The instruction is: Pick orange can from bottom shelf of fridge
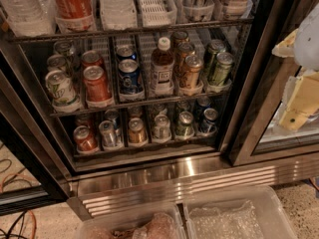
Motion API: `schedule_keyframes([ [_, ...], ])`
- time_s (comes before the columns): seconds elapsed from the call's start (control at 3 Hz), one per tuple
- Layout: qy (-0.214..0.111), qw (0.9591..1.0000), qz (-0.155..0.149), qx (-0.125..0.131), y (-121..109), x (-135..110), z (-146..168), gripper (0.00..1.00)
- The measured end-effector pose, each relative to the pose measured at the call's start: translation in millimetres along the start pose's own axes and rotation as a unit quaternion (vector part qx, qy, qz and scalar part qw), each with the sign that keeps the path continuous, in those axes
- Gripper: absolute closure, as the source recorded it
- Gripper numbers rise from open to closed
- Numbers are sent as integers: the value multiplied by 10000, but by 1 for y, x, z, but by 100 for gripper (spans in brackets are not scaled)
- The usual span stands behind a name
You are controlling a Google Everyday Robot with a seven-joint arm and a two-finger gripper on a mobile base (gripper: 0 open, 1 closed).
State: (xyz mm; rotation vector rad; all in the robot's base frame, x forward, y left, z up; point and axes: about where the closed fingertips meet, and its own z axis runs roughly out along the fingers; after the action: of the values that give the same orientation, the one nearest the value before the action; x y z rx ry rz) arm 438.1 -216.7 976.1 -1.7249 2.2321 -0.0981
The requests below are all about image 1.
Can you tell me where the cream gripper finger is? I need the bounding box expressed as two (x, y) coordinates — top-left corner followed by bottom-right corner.
(278, 71), (319, 131)
(271, 29), (297, 58)

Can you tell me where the orange soda can front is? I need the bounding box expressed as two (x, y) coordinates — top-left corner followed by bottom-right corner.
(129, 118), (148, 145)

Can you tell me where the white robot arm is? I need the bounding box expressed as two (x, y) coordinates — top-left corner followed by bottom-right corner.
(272, 4), (319, 131)

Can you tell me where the fridge right glass door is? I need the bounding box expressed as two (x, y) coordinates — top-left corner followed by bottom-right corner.
(226, 0), (319, 166)

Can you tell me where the green tall can front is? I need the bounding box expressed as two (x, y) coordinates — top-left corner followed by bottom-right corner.
(208, 52), (234, 86)

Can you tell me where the green tall can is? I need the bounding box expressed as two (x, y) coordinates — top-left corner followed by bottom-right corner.
(203, 39), (226, 76)
(208, 52), (234, 86)

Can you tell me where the green tall can rear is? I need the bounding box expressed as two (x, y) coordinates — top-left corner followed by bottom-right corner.
(203, 39), (226, 76)

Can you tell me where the blue can bottom shelf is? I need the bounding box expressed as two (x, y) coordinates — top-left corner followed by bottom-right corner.
(198, 108), (218, 134)

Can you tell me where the gold brown can front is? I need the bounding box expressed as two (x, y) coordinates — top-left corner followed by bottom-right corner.
(179, 55), (203, 89)

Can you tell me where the gold brown can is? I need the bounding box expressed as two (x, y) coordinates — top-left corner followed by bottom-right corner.
(174, 42), (196, 78)
(179, 55), (203, 89)

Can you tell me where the green can bottom shelf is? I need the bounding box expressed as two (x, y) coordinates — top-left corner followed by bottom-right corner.
(175, 112), (194, 139)

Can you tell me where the silver white can bottom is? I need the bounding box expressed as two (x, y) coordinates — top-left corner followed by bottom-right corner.
(153, 115), (171, 142)

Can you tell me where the blue pepsi can middle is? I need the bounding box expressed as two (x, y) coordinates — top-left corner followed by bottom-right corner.
(119, 59), (143, 95)

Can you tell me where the blue can middle rear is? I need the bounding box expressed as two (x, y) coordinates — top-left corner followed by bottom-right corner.
(116, 46), (137, 61)

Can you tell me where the red soda can middle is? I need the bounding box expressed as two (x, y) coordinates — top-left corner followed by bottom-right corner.
(83, 66), (112, 102)

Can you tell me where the silver can bottom shelf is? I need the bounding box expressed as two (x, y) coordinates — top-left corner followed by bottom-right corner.
(99, 120), (118, 147)

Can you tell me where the red can middle rear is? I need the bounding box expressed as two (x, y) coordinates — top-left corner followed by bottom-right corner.
(81, 50), (105, 68)

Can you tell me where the red can bottom shelf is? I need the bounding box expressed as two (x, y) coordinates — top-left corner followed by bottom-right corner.
(73, 125), (98, 151)

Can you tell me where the green white 7up can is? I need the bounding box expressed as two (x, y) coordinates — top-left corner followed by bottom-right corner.
(45, 70), (80, 113)

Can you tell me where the right clear plastic bin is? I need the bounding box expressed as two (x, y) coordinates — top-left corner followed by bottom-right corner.
(182, 186), (298, 239)

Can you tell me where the clear plastic bin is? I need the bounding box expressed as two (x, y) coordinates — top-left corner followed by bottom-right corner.
(73, 203), (186, 239)
(182, 186), (298, 239)

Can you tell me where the iced tea bottle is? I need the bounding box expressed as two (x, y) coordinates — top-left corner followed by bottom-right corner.
(151, 37), (174, 96)

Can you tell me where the white empty plastic tray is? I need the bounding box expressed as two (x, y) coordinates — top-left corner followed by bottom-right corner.
(138, 0), (177, 27)

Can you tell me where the left clear plastic bin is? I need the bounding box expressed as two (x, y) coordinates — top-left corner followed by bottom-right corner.
(73, 203), (186, 239)

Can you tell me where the red coca cola bottle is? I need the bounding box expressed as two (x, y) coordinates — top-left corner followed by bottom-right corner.
(55, 0), (94, 32)

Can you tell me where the clear water bottle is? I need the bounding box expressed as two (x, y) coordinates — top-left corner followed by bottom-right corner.
(0, 0), (56, 37)

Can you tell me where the top wire shelf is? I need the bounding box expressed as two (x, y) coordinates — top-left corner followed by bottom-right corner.
(5, 18), (253, 44)

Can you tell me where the wire shelf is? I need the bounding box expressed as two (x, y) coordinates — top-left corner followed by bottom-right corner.
(5, 18), (253, 44)
(50, 90), (230, 118)

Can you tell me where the middle wire shelf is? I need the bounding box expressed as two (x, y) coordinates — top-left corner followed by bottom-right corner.
(50, 90), (230, 118)

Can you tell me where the orange cable on floor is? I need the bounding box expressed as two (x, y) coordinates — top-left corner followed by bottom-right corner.
(0, 172), (38, 239)

